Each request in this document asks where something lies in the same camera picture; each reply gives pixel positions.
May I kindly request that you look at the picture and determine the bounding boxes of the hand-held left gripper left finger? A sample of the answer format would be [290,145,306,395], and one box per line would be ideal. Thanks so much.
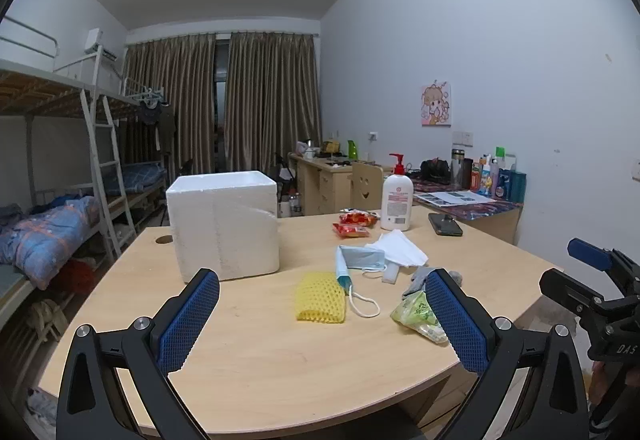
[56,268,221,440]

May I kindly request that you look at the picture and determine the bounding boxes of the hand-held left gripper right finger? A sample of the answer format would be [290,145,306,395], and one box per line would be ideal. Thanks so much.
[424,268,591,440]

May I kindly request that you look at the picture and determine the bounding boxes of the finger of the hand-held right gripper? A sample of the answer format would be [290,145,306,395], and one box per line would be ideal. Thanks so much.
[539,268,623,317]
[567,238,640,281]

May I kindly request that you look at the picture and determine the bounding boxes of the green plastic bag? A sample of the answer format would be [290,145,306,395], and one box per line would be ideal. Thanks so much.
[390,291,450,346]

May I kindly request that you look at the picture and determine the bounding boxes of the grey sock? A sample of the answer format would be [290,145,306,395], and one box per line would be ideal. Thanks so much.
[402,266,463,298]

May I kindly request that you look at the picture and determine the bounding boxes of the white tissue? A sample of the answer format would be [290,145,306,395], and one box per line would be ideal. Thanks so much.
[364,229,430,283]

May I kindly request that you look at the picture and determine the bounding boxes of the white foam box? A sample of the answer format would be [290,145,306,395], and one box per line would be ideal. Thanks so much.
[165,170,280,283]

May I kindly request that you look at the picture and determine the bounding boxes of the blue face mask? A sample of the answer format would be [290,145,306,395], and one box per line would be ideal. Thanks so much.
[335,245,387,319]

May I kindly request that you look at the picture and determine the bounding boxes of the yellow foam fruit net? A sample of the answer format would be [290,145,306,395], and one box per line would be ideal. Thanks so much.
[295,271,347,323]

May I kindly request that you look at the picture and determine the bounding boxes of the desk with patterned cloth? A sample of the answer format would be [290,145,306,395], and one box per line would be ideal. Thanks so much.
[410,177,524,246]

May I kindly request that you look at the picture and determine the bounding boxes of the black phone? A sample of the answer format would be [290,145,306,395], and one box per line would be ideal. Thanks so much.
[428,212,464,237]

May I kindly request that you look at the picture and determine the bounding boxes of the row of toiletry bottles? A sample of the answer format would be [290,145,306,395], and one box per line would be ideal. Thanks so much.
[472,147,527,202]

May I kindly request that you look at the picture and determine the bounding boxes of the red bag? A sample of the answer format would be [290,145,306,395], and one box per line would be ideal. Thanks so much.
[62,257,98,293]

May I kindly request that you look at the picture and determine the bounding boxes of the printed paper sheet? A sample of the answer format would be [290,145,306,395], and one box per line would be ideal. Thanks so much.
[414,190,496,207]

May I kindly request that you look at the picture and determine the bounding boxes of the white lotion pump bottle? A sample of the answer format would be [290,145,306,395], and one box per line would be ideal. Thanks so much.
[381,153,414,232]

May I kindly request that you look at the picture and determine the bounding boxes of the beige cloth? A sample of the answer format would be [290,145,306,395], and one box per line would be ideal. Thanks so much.
[27,300,68,338]

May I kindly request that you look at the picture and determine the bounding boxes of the dark blue checked bedding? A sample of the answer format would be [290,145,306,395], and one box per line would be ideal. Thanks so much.
[117,161,166,196]

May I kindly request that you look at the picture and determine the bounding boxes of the black folding chair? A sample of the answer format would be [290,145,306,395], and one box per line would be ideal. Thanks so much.
[172,159,196,183]

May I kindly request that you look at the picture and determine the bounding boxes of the black bag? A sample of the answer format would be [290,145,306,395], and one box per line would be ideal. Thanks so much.
[420,159,452,185]

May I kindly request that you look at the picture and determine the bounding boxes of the steel thermos flask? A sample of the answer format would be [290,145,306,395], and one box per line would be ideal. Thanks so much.
[451,147,465,188]

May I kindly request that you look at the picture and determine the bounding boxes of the blue patterned quilt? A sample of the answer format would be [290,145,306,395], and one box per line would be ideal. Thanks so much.
[0,196,101,291]

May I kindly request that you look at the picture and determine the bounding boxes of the white metal ladder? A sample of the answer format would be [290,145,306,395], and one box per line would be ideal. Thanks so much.
[80,87,137,261]

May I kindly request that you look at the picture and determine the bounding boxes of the black folding stand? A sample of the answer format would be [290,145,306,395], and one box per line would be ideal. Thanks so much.
[275,152,302,201]

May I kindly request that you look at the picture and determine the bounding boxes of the dark hanging clothes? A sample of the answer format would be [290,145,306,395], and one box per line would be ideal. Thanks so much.
[137,97,176,156]

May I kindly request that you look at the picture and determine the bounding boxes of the brown curtain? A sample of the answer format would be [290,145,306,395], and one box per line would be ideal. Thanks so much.
[123,34,217,176]
[224,32,322,171]

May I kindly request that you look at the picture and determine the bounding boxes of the metal bunk bed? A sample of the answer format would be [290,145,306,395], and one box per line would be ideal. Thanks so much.
[0,15,143,401]
[120,75,173,226]

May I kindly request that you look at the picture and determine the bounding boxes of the white air conditioner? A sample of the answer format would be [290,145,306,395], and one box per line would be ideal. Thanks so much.
[84,28,118,58]

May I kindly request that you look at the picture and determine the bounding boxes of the cartoon wall poster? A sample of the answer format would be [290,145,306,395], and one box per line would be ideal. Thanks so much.
[420,83,453,127]

